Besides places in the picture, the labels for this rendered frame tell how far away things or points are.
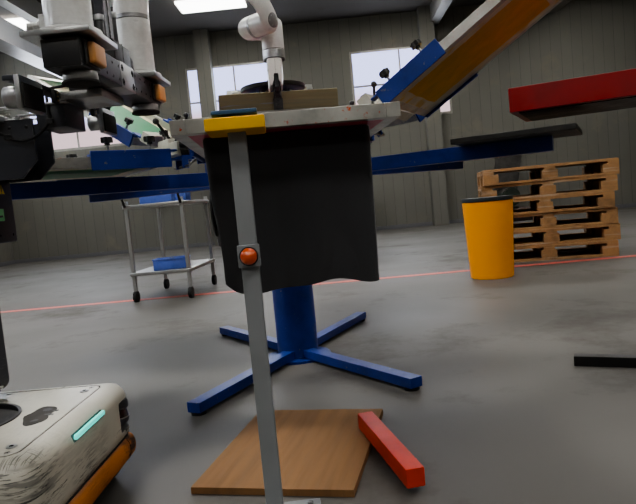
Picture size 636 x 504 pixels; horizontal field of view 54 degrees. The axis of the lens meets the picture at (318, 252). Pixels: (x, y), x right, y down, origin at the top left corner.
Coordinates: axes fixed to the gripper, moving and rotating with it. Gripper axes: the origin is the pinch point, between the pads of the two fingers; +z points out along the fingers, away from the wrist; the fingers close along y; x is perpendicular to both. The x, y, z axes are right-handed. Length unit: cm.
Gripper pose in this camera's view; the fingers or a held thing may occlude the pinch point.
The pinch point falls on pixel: (278, 105)
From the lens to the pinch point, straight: 218.5
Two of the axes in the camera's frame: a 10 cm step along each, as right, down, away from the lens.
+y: 0.7, 0.7, -10.0
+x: 9.9, -0.9, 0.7
